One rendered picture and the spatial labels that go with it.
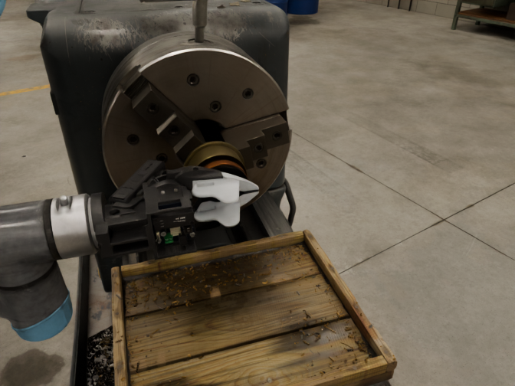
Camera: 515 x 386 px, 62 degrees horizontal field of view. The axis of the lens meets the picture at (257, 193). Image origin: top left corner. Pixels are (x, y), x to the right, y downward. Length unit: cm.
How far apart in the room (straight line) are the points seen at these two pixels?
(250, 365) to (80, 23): 62
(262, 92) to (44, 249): 39
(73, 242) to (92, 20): 43
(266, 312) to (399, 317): 130
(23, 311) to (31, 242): 11
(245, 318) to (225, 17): 53
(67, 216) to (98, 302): 72
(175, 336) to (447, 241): 192
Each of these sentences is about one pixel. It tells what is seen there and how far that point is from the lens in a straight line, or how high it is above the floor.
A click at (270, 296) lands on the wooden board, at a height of 89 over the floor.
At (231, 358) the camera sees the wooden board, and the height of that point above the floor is 89.
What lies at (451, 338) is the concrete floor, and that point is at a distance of 194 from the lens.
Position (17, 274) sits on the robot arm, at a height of 105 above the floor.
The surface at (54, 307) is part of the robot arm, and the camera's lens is 62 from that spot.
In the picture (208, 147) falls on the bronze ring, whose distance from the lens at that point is 62.
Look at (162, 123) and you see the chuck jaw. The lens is 64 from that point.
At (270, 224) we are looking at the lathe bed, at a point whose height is 86.
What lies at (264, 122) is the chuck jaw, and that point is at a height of 112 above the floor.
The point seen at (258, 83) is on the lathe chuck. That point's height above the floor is 118.
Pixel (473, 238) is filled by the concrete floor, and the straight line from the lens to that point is 249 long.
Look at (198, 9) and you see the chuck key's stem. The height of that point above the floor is 128.
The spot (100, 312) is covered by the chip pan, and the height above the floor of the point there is 54.
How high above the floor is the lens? 140
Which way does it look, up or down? 33 degrees down
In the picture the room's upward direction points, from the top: straight up
